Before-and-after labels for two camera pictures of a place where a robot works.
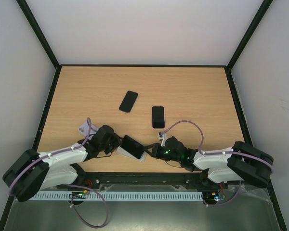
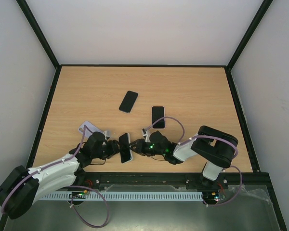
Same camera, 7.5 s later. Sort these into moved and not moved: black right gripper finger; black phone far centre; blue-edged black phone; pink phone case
Moved: black right gripper finger
Not moved: blue-edged black phone; black phone far centre; pink phone case
